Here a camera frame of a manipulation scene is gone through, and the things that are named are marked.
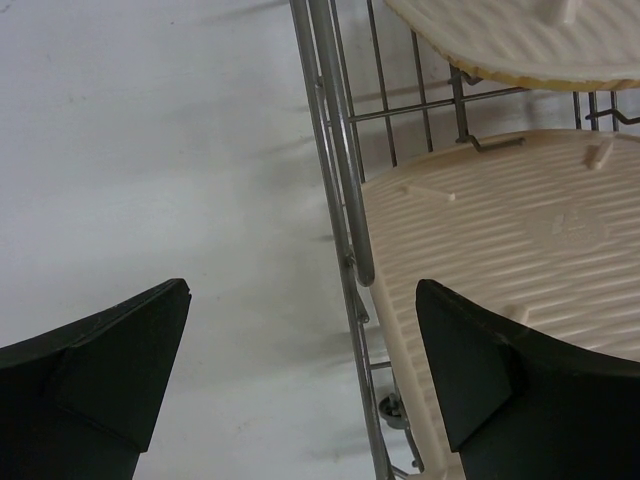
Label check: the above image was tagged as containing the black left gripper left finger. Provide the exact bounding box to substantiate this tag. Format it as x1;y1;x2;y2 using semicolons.
1;278;191;479

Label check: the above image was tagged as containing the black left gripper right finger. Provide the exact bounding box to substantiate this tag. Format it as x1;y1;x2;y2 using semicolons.
415;280;639;479

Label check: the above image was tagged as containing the yellow square woven plate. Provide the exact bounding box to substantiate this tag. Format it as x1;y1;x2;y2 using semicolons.
363;130;639;479

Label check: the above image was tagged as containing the orange oval woven plate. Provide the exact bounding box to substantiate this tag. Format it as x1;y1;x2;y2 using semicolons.
388;0;639;92

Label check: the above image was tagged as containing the grey wire dish rack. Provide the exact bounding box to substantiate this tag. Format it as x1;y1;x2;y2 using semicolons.
290;1;629;479

